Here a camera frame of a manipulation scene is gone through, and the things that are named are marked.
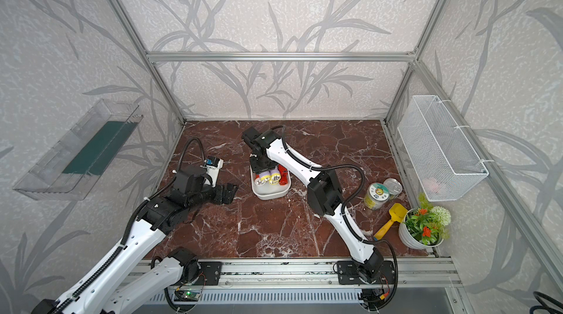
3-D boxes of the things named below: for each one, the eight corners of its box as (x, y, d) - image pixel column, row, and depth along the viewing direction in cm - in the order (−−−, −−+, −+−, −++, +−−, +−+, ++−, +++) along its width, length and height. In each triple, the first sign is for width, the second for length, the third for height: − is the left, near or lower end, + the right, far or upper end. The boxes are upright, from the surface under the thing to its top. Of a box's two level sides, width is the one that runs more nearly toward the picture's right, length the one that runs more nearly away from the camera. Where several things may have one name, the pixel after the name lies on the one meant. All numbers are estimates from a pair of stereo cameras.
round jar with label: (366, 210, 90) (371, 201, 83) (362, 192, 95) (367, 183, 89) (385, 210, 90) (392, 201, 83) (380, 192, 95) (386, 183, 89)
